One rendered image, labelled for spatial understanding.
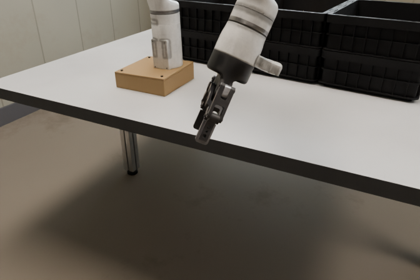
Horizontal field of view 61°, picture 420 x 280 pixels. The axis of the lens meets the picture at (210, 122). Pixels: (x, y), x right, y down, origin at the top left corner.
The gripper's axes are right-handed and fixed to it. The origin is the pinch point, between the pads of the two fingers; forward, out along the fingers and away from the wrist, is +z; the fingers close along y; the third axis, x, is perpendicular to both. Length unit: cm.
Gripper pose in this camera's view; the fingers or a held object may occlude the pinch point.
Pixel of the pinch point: (200, 132)
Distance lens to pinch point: 62.5
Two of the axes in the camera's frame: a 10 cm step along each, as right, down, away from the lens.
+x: 9.1, 3.8, 1.6
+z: -4.1, 9.0, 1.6
